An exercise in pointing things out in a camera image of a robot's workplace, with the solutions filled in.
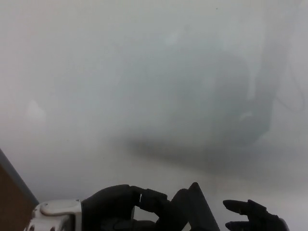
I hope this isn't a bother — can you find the white whiteboard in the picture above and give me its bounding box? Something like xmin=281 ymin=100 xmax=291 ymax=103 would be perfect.
xmin=0 ymin=0 xmax=308 ymax=231

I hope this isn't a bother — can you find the brown wooden panel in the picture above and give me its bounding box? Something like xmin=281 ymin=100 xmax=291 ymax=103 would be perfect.
xmin=0 ymin=165 xmax=37 ymax=231

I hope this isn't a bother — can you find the black magnetic marker holder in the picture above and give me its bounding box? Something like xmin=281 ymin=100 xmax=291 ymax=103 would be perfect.
xmin=169 ymin=181 xmax=221 ymax=231

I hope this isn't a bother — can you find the grey whiteboard frame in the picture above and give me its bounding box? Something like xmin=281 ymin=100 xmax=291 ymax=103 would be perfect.
xmin=0 ymin=147 xmax=40 ymax=205

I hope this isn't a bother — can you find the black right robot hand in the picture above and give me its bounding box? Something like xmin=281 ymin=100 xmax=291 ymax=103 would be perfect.
xmin=222 ymin=199 xmax=290 ymax=231

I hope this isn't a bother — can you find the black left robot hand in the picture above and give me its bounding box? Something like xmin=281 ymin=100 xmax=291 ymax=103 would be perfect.
xmin=80 ymin=184 xmax=193 ymax=231

